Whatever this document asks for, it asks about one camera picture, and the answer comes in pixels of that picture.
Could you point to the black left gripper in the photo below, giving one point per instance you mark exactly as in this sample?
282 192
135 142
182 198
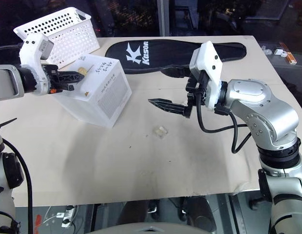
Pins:
52 78

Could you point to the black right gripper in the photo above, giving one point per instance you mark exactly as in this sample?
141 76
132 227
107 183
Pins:
197 90

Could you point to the gold coin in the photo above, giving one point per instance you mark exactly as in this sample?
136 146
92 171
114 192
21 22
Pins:
82 70

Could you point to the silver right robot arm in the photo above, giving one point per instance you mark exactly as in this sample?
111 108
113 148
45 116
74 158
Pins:
270 109

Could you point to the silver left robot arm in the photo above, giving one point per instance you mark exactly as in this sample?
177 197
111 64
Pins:
7 80

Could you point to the white box with slot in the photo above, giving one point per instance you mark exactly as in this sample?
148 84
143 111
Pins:
104 97

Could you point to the orange slim box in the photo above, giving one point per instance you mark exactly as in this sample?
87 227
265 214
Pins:
288 54

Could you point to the black Kason racket bag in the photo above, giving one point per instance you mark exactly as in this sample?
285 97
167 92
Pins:
165 53

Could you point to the small translucent tape scrap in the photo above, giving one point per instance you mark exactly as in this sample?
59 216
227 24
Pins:
160 131

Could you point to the white perforated plastic basket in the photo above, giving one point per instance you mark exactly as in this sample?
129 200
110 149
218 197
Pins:
73 36

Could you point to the small clear plastic part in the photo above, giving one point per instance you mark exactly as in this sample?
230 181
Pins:
268 50

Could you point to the small white plastic part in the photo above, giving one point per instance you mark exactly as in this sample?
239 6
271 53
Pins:
279 52

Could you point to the black office chair base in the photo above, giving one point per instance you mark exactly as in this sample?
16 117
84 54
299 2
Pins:
199 214

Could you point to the white power strip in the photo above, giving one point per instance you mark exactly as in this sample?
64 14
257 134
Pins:
65 215

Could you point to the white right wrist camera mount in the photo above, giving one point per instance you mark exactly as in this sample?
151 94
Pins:
209 58

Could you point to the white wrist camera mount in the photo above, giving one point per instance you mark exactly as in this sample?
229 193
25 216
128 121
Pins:
31 52
209 58

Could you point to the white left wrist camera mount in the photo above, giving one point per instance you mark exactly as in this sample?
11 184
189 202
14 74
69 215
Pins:
31 52

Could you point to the grey window frame post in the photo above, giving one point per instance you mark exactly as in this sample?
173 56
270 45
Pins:
164 17

